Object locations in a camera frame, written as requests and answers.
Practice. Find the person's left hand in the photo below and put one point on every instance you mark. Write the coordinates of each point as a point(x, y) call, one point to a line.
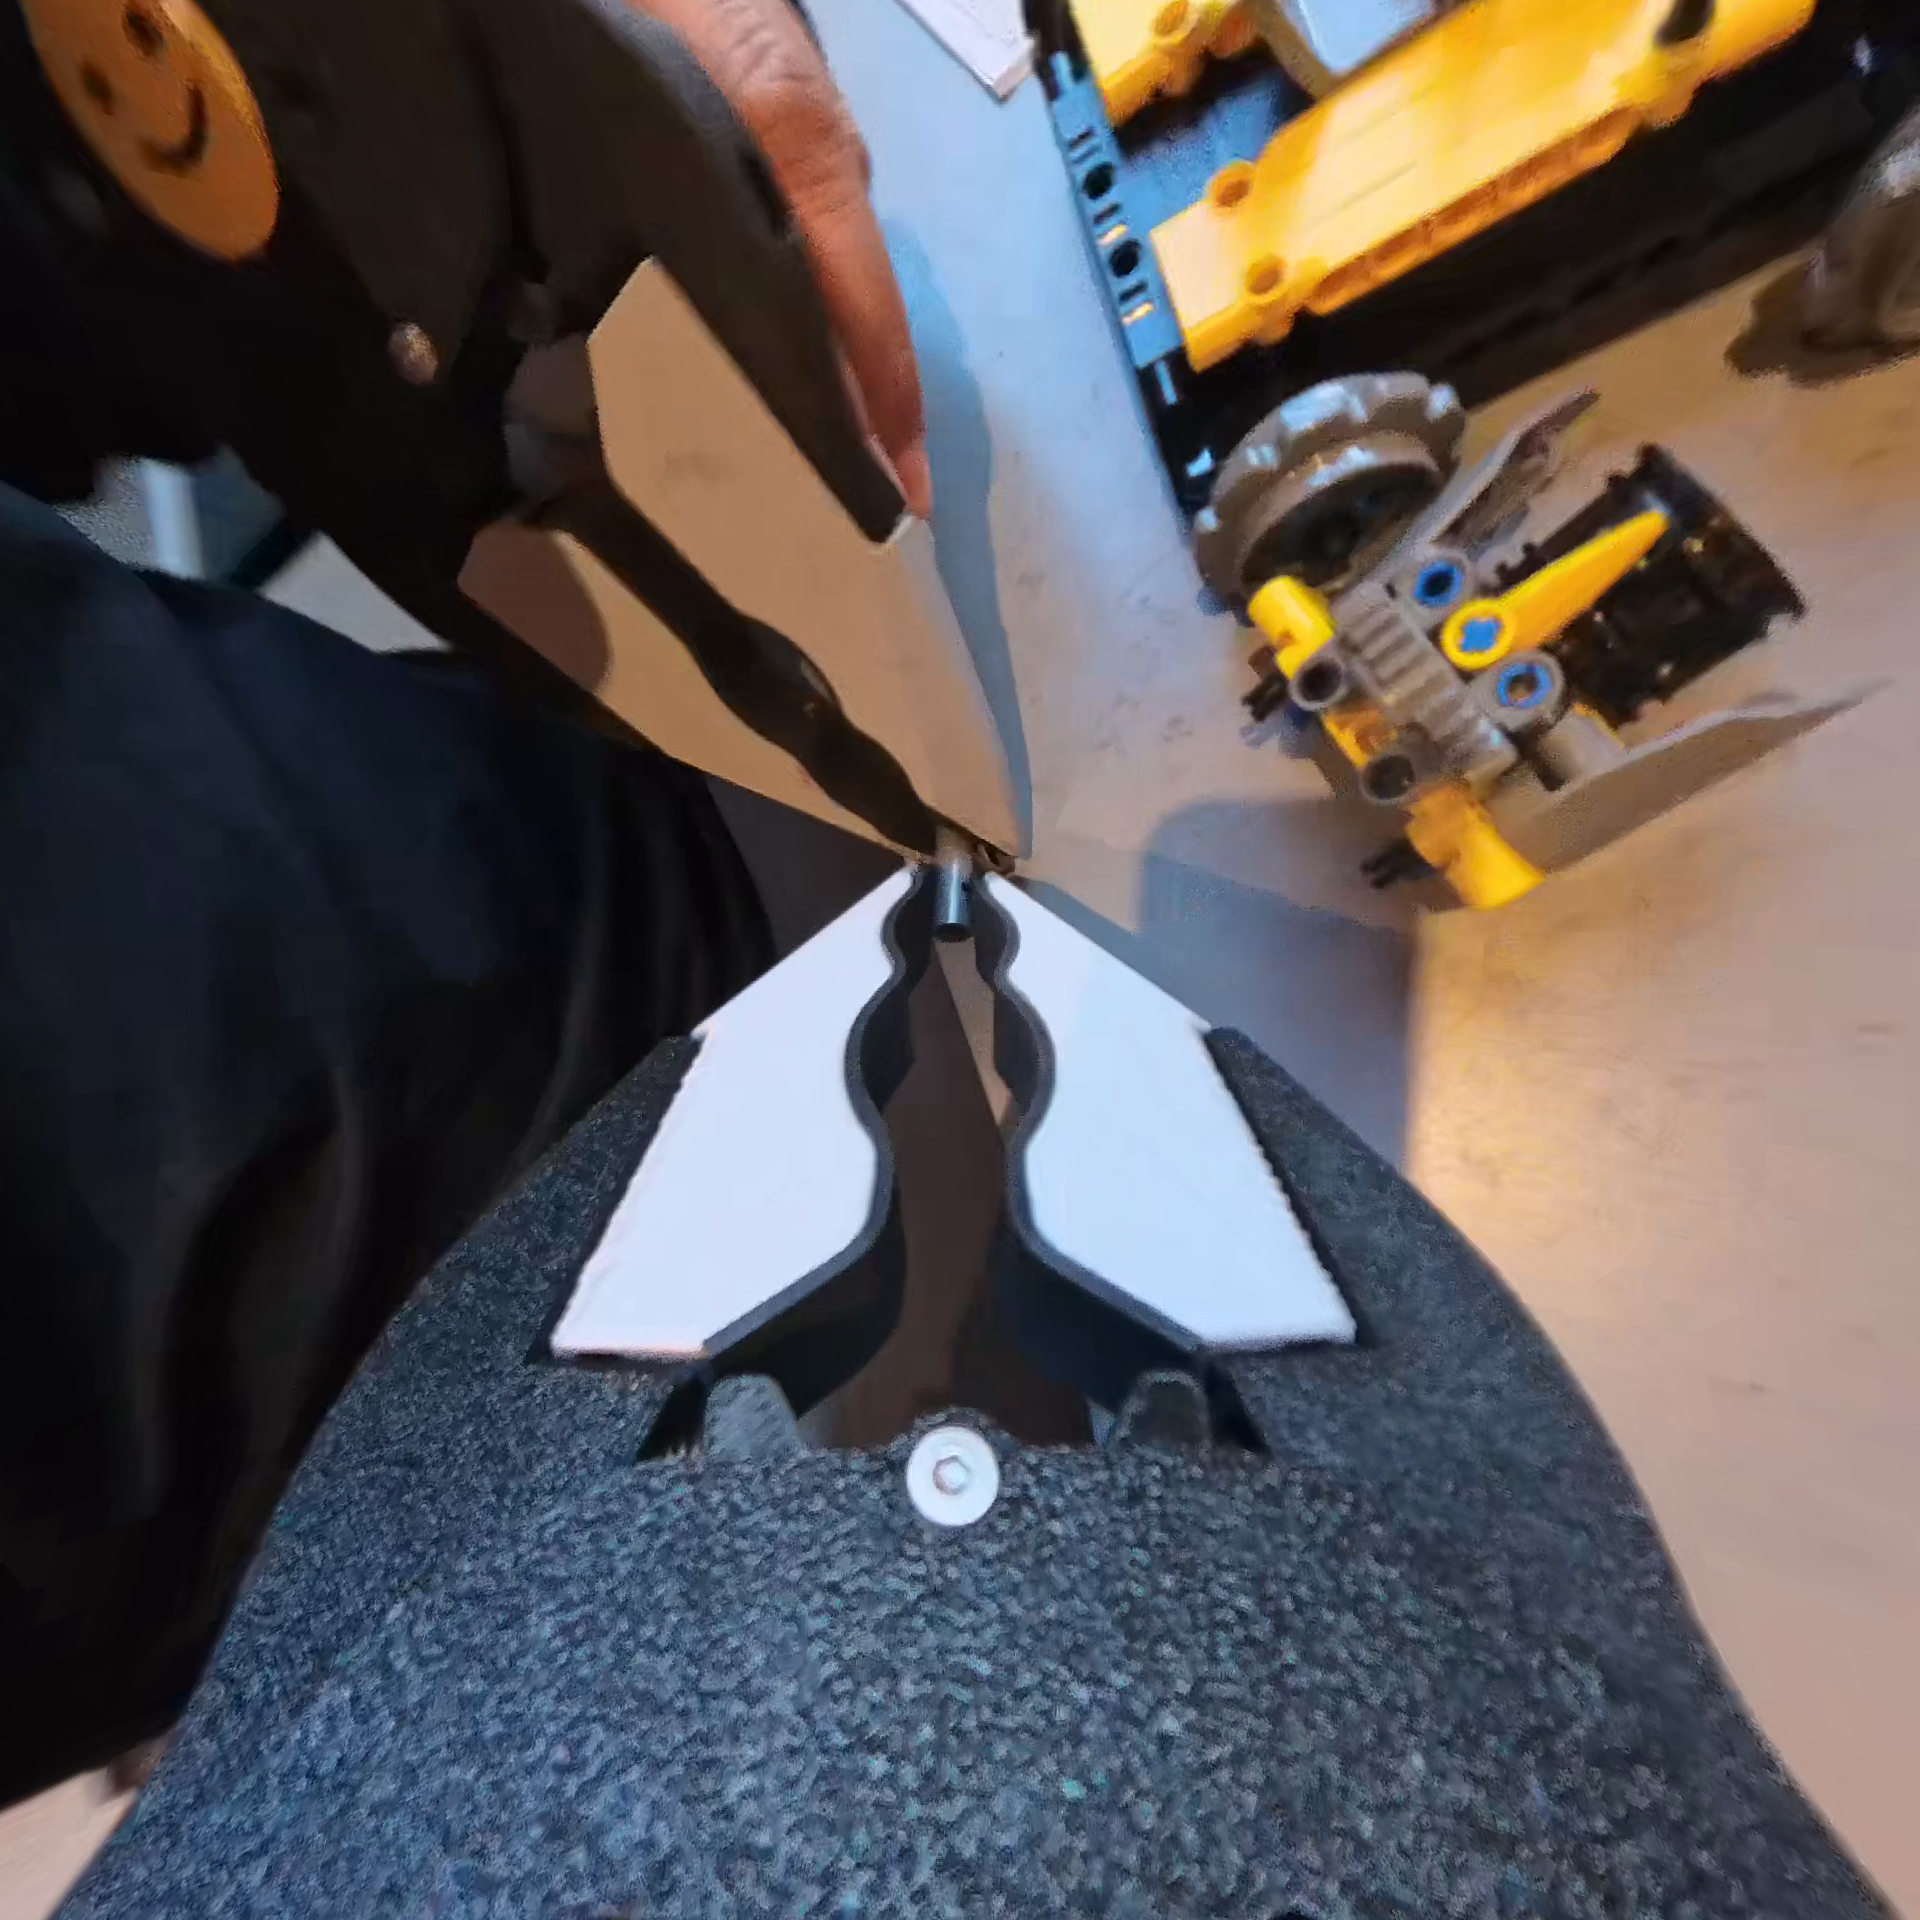
point(812, 182)

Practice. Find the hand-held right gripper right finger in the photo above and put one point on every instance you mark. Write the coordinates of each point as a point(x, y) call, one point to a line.
point(1187, 1188)

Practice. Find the person's black top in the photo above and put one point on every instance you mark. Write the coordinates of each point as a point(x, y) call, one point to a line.
point(270, 1053)

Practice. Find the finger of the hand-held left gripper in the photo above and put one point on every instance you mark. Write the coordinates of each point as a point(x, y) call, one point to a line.
point(812, 602)
point(572, 631)

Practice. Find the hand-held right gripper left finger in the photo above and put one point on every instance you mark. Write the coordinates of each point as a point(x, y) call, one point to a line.
point(738, 1188)

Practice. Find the grey desk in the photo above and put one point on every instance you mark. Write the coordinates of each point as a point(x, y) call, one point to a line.
point(1682, 1200)

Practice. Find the yellow grey wheel assembly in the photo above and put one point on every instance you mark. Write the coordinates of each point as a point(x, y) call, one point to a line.
point(1440, 645)

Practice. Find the small grey axle piece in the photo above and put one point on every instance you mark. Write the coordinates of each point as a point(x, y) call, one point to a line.
point(956, 892)

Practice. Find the yellow black toy vehicle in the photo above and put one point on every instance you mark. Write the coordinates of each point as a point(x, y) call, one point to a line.
point(1440, 152)

